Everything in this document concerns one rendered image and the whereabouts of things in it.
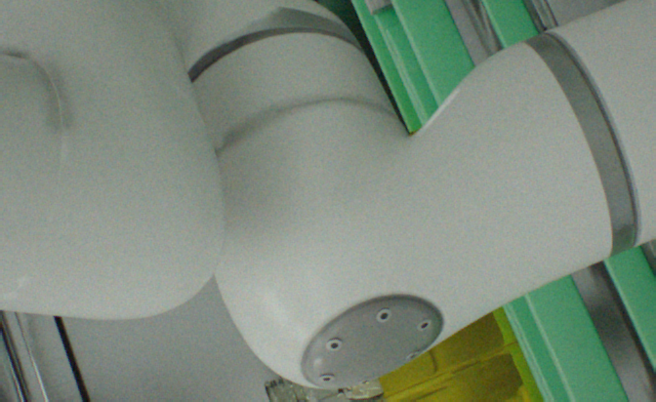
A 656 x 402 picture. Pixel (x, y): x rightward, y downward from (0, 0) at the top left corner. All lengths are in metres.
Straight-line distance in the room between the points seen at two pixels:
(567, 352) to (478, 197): 0.34
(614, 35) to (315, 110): 0.12
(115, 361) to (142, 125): 0.67
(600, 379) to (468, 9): 0.26
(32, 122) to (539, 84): 0.19
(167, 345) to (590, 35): 0.64
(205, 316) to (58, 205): 0.67
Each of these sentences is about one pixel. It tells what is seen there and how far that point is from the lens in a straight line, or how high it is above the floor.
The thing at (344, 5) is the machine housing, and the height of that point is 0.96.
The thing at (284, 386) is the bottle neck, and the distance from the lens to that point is 0.91.
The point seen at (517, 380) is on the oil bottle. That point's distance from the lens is 0.90.
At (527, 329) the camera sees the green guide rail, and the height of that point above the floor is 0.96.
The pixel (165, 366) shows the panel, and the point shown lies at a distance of 1.07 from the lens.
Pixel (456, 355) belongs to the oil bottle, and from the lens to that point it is 0.90.
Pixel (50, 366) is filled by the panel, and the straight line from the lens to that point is 1.08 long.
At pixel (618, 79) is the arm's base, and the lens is 0.49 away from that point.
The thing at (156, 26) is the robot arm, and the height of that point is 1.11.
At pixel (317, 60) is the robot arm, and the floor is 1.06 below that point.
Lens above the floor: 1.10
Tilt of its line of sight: 4 degrees down
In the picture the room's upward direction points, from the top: 112 degrees counter-clockwise
